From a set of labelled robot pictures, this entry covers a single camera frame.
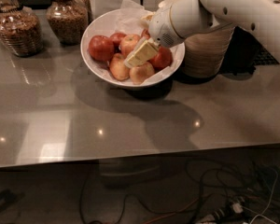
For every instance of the red apple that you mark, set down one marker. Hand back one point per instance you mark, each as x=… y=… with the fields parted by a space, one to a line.
x=163 y=59
x=101 y=48
x=116 y=38
x=145 y=34

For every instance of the glass jar of granola left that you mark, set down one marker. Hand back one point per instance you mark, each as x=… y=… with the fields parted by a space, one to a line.
x=20 y=30

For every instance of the red apple back right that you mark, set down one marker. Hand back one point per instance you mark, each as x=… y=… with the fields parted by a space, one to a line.
x=145 y=34

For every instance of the yellow-red apple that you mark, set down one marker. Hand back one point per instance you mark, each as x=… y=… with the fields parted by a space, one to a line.
x=117 y=67
x=140 y=73

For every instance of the power strip on floor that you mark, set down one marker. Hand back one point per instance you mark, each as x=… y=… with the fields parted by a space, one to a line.
x=223 y=213

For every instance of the front stack of paper bowls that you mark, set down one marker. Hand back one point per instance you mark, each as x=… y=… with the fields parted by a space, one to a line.
x=204 y=53

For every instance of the orange-red apple centre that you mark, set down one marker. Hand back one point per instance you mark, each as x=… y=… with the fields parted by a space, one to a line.
x=128 y=43

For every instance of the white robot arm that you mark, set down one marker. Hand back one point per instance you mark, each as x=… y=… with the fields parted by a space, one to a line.
x=177 y=20

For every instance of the glass jar of granola middle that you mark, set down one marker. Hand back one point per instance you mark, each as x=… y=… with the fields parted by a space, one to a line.
x=68 y=20

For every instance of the black condiment caddy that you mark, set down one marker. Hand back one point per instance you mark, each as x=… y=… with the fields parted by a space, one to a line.
x=244 y=53

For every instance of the white ceramic bowl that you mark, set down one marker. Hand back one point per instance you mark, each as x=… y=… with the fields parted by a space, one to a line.
x=96 y=27

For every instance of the red apple back left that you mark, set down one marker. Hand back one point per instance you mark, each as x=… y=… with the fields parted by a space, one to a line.
x=116 y=38

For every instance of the yellow-red apple front left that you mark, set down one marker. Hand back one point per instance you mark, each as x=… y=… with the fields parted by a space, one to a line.
x=117 y=67

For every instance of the red apple far left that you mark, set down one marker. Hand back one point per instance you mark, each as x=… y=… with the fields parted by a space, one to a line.
x=101 y=48

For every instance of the yellow-red apple front right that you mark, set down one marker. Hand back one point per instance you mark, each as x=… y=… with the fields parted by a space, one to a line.
x=140 y=73

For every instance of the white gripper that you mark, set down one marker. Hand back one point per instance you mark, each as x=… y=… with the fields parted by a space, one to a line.
x=161 y=28

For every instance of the glass jar of granola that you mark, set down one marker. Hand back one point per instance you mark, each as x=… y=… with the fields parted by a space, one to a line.
x=68 y=20
x=20 y=30

